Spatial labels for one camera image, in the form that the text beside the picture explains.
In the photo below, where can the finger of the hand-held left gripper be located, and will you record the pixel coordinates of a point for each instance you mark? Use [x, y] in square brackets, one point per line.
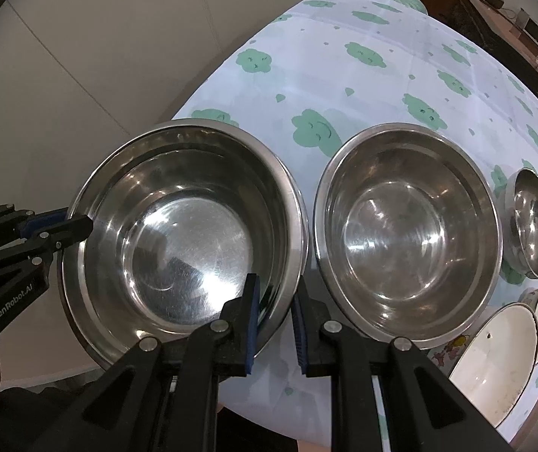
[68, 233]
[45, 222]

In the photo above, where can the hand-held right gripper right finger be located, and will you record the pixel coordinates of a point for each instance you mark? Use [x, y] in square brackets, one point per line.
[299, 334]

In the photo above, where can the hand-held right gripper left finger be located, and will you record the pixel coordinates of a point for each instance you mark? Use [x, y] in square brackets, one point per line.
[250, 325]

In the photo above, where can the green cloud print tablecloth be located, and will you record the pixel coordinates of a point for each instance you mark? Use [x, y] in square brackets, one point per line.
[368, 94]

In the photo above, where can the dark wooden sideboard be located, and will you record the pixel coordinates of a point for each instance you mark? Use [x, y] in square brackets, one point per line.
[481, 23]

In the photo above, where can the large stainless steel bowl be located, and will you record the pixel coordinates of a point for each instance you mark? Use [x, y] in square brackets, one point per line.
[495, 367]
[179, 226]
[405, 230]

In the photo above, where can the small stainless steel bowl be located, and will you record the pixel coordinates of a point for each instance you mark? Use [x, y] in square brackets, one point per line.
[535, 226]

